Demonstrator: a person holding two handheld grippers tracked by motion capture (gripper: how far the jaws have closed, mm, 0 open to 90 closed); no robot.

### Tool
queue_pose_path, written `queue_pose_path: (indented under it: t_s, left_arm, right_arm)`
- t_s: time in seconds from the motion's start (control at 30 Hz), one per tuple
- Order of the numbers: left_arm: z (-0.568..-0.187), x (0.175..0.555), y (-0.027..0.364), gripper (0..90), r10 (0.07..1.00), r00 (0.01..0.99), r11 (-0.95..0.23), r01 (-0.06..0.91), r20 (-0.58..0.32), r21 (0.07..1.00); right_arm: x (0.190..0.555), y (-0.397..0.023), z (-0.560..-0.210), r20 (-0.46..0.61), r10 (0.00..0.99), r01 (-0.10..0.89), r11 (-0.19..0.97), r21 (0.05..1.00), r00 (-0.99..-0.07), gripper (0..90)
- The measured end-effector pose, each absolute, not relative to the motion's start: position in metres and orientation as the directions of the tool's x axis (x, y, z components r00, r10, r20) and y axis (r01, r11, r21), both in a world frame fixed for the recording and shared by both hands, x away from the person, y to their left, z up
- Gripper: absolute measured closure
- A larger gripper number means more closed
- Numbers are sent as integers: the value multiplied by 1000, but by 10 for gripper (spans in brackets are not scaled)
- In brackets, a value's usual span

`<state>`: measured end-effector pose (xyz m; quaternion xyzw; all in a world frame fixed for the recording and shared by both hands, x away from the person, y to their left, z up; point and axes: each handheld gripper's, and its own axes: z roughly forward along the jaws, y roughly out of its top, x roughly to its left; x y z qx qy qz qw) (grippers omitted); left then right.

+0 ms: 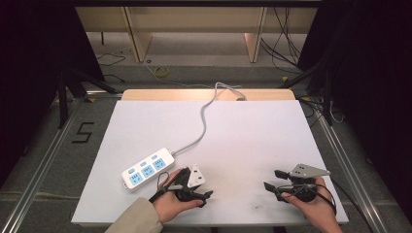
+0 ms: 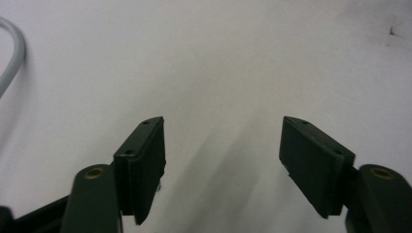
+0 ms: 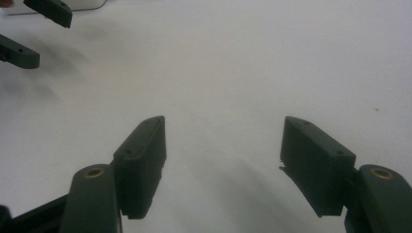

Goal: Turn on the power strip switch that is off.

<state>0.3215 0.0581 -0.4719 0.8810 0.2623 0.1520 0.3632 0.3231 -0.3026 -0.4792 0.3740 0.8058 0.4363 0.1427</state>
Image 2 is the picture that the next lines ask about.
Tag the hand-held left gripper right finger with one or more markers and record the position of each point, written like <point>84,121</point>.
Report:
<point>315,165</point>

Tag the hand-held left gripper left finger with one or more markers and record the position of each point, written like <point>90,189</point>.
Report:
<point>139,168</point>

